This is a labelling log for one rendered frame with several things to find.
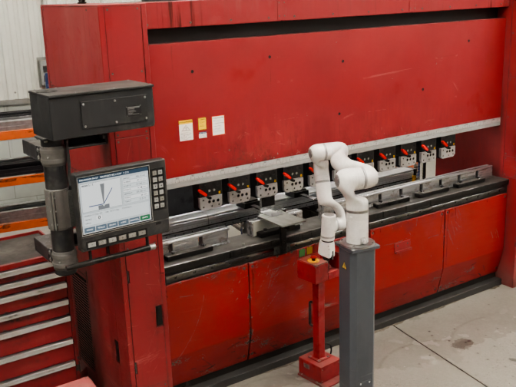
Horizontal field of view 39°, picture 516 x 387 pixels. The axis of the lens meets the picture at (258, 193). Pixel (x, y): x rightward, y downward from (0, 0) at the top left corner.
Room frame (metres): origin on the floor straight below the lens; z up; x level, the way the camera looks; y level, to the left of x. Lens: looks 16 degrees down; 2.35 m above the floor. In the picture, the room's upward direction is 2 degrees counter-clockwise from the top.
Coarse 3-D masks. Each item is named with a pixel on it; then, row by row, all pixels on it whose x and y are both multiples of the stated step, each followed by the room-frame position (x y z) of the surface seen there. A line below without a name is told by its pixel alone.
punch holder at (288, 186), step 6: (282, 168) 4.40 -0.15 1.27; (288, 168) 4.41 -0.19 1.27; (294, 168) 4.44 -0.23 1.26; (300, 168) 4.46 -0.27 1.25; (282, 174) 4.40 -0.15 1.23; (294, 174) 4.44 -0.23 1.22; (282, 180) 4.40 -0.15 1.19; (288, 180) 4.41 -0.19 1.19; (300, 180) 4.46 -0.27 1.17; (282, 186) 4.41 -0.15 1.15; (288, 186) 4.40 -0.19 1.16; (294, 186) 4.43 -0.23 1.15; (300, 186) 4.46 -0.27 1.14; (288, 192) 4.41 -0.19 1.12
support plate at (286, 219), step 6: (258, 216) 4.30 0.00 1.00; (264, 216) 4.29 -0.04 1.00; (276, 216) 4.28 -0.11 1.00; (282, 216) 4.28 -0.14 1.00; (288, 216) 4.28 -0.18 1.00; (294, 216) 4.27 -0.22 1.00; (270, 222) 4.18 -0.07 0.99; (276, 222) 4.16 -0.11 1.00; (282, 222) 4.16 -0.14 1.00; (288, 222) 4.16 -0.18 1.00; (294, 222) 4.15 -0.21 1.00; (300, 222) 4.16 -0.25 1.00
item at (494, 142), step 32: (512, 0) 5.48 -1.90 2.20; (512, 32) 5.47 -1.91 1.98; (512, 64) 5.46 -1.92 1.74; (512, 96) 5.44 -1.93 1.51; (512, 128) 5.43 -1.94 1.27; (448, 160) 5.93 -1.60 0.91; (480, 160) 5.66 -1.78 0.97; (512, 160) 5.41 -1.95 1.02; (512, 192) 5.40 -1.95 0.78; (512, 224) 5.38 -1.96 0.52; (512, 256) 5.37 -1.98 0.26
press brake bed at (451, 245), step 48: (480, 192) 5.27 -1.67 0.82; (336, 240) 4.48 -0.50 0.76; (384, 240) 4.72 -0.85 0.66; (432, 240) 4.98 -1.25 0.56; (480, 240) 5.27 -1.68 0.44; (192, 288) 3.89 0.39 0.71; (240, 288) 4.07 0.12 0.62; (288, 288) 4.27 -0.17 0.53; (336, 288) 4.48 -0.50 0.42; (384, 288) 4.72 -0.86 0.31; (432, 288) 5.04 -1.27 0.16; (480, 288) 5.30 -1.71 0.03; (192, 336) 3.89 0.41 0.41; (240, 336) 4.07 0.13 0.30; (288, 336) 4.30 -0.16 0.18; (336, 336) 4.53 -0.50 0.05; (192, 384) 3.95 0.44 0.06
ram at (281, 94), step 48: (192, 48) 4.07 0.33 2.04; (240, 48) 4.24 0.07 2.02; (288, 48) 4.42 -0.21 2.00; (336, 48) 4.63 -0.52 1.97; (384, 48) 4.85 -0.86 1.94; (432, 48) 5.10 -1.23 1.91; (480, 48) 5.37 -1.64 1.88; (192, 96) 4.06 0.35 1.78; (240, 96) 4.23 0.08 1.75; (288, 96) 4.42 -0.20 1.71; (336, 96) 4.63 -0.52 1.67; (384, 96) 4.85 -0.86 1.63; (432, 96) 5.11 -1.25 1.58; (480, 96) 5.39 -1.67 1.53; (192, 144) 4.05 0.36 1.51; (240, 144) 4.22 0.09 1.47; (288, 144) 4.41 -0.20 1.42; (384, 144) 4.86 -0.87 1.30
